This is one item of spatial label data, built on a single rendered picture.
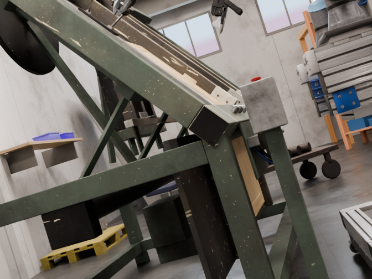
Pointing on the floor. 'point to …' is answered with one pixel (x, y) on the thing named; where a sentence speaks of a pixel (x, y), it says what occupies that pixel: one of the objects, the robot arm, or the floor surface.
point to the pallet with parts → (47, 262)
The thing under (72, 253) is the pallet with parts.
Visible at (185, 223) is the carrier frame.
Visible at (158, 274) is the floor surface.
